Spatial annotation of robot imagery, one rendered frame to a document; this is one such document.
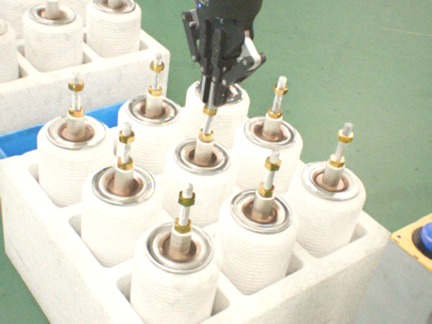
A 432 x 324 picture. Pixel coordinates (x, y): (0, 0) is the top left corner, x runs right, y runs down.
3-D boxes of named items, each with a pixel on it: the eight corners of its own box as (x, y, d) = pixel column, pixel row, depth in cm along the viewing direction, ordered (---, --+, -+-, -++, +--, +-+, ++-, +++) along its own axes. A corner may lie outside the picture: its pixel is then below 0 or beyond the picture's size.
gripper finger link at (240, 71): (245, 55, 66) (217, 74, 71) (251, 71, 66) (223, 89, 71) (264, 50, 68) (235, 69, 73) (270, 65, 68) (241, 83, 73)
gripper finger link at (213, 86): (210, 81, 73) (206, 108, 75) (213, 83, 73) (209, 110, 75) (225, 76, 74) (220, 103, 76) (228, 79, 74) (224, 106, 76)
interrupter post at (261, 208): (271, 221, 74) (276, 200, 72) (251, 219, 73) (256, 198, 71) (269, 207, 75) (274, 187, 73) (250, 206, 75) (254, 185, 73)
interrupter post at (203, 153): (190, 154, 82) (193, 134, 80) (207, 152, 83) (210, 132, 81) (197, 166, 80) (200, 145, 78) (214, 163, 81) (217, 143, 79)
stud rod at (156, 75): (155, 105, 87) (160, 56, 82) (149, 103, 87) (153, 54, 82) (159, 101, 87) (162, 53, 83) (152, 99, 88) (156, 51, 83)
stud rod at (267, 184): (266, 206, 73) (279, 155, 68) (258, 203, 73) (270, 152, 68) (268, 200, 74) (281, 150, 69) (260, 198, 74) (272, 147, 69)
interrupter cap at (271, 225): (295, 239, 72) (296, 235, 71) (229, 233, 71) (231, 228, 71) (288, 195, 78) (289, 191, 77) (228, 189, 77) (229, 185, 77)
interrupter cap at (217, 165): (165, 145, 83) (166, 141, 82) (218, 138, 85) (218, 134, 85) (184, 181, 77) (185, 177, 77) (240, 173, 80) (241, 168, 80)
